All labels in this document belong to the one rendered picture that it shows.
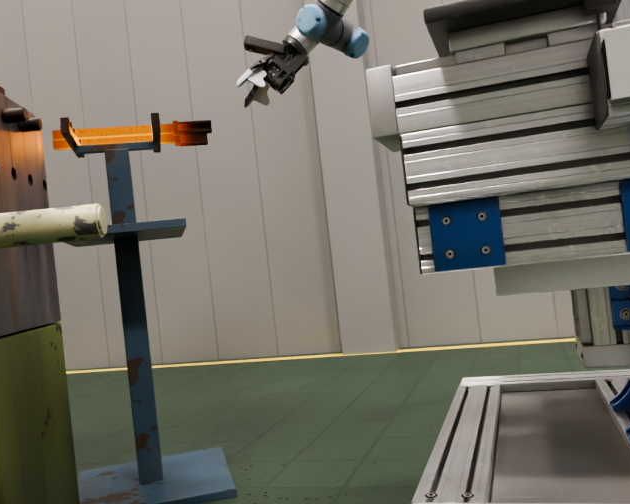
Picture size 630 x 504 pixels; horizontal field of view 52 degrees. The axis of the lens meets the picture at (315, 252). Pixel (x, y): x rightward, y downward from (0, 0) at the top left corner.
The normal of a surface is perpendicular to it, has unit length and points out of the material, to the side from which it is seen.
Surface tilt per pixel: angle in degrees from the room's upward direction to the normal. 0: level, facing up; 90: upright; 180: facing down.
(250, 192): 90
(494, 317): 90
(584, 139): 90
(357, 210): 90
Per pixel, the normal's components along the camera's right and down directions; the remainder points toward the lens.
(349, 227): -0.30, 0.02
